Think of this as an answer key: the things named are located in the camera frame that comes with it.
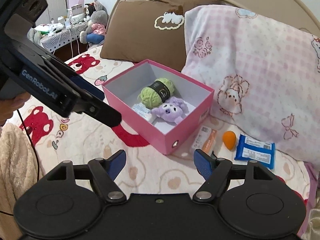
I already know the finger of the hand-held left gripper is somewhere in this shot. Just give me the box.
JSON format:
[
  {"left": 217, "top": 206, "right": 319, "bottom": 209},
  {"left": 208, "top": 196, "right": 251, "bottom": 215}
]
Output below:
[
  {"left": 70, "top": 96, "right": 122, "bottom": 128},
  {"left": 66, "top": 66, "right": 104, "bottom": 100}
]

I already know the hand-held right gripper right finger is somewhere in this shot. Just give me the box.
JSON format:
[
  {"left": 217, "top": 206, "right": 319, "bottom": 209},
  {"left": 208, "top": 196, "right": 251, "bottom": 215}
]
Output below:
[{"left": 192, "top": 149, "right": 263, "bottom": 203}]

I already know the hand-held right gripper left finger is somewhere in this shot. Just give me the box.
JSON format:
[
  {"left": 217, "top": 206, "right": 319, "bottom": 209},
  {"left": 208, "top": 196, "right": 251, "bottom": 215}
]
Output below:
[{"left": 59, "top": 149, "right": 127, "bottom": 203}]

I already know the orange and white carton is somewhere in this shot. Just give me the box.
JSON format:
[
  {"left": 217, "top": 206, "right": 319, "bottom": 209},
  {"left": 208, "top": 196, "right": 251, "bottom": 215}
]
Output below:
[{"left": 191, "top": 126, "right": 217, "bottom": 155}]

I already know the orange makeup sponge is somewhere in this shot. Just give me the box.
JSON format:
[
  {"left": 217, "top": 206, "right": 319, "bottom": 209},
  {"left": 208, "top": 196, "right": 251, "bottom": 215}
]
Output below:
[{"left": 222, "top": 131, "right": 237, "bottom": 151}]

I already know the small white tissue packet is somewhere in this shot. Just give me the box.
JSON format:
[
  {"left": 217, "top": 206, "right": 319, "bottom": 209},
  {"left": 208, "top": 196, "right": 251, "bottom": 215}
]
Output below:
[{"left": 132, "top": 102, "right": 153, "bottom": 122}]

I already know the pink cardboard box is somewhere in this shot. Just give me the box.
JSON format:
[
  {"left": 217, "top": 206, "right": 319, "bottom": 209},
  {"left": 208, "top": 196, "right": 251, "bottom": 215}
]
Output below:
[{"left": 101, "top": 59, "right": 215, "bottom": 155}]

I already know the green yarn ball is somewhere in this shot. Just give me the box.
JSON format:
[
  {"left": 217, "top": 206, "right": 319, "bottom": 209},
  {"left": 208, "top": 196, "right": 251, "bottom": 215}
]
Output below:
[{"left": 137, "top": 77, "right": 177, "bottom": 110}]

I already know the blue wet wipes packet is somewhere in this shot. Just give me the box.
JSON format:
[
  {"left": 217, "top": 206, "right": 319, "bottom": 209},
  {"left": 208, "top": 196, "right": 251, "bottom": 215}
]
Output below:
[{"left": 234, "top": 134, "right": 275, "bottom": 169}]

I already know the purple plush toy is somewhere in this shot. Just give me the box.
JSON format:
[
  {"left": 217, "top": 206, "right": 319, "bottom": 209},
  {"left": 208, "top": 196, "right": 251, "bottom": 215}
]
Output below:
[{"left": 150, "top": 96, "right": 189, "bottom": 125}]

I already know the person's left forearm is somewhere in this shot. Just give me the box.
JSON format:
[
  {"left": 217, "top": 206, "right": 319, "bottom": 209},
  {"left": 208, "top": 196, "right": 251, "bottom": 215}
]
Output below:
[{"left": 0, "top": 122, "right": 39, "bottom": 232}]

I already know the person's left hand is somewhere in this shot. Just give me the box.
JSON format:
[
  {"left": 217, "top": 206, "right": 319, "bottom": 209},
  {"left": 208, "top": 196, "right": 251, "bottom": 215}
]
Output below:
[{"left": 0, "top": 92, "right": 29, "bottom": 127}]

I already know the table with patterned cloth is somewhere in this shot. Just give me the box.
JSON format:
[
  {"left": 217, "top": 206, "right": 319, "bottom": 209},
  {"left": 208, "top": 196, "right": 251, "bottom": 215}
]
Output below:
[{"left": 27, "top": 21, "right": 91, "bottom": 53}]

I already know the white and green packet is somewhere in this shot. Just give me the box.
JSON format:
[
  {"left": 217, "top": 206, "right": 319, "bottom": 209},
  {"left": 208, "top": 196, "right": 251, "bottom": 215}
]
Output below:
[{"left": 35, "top": 24, "right": 63, "bottom": 35}]

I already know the brown pillow with cloud embroidery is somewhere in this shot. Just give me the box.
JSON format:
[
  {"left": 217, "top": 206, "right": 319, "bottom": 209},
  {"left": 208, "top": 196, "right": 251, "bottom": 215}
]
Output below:
[{"left": 100, "top": 1, "right": 187, "bottom": 72}]

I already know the white cabinet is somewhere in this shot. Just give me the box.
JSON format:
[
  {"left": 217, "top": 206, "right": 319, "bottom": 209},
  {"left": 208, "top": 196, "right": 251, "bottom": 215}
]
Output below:
[{"left": 40, "top": 0, "right": 75, "bottom": 25}]

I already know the grey plush cat toy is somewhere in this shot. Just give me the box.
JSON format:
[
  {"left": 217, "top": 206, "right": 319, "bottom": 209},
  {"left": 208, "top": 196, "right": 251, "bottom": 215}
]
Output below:
[{"left": 80, "top": 0, "right": 109, "bottom": 43}]

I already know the black and white plush toy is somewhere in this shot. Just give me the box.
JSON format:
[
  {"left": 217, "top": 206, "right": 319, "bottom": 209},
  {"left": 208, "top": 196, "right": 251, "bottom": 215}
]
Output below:
[{"left": 84, "top": 2, "right": 97, "bottom": 22}]

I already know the purple cloth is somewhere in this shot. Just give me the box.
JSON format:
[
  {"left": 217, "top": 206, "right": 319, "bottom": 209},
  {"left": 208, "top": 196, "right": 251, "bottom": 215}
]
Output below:
[{"left": 302, "top": 161, "right": 320, "bottom": 240}]

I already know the pink checked printed blanket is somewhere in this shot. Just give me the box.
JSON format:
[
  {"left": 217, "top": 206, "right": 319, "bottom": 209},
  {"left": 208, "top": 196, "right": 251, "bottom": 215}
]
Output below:
[{"left": 181, "top": 5, "right": 320, "bottom": 167}]

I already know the golden satin cloth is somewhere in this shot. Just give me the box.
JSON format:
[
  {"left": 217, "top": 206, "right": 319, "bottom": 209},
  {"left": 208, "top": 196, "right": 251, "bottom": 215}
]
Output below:
[{"left": 306, "top": 205, "right": 320, "bottom": 240}]

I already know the plain brown pillow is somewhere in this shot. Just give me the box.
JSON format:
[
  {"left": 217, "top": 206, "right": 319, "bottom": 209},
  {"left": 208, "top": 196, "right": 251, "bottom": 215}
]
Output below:
[{"left": 150, "top": 0, "right": 221, "bottom": 14}]

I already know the white hanging cable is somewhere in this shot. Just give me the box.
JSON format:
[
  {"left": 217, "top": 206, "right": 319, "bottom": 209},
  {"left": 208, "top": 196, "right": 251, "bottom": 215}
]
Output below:
[{"left": 69, "top": 21, "right": 81, "bottom": 54}]

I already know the black cable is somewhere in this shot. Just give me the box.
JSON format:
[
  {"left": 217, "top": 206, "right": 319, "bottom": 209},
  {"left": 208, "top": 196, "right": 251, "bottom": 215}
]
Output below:
[{"left": 0, "top": 109, "right": 40, "bottom": 217}]

